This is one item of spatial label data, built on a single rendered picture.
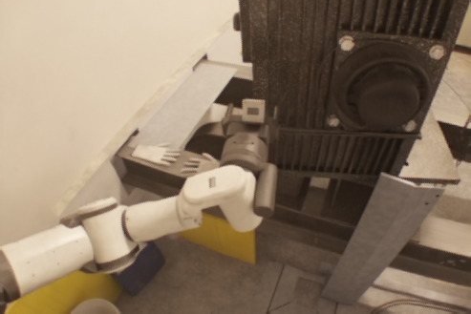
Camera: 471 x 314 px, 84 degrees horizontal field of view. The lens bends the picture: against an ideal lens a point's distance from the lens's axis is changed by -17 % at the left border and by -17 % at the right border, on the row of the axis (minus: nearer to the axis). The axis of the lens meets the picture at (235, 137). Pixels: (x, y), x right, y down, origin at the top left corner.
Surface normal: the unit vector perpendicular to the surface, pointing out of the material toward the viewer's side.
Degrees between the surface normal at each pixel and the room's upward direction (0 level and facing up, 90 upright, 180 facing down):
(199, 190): 15
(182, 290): 0
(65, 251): 59
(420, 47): 90
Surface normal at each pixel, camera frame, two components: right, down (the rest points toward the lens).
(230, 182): -0.31, -0.72
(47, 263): 0.78, -0.24
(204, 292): -0.07, -0.72
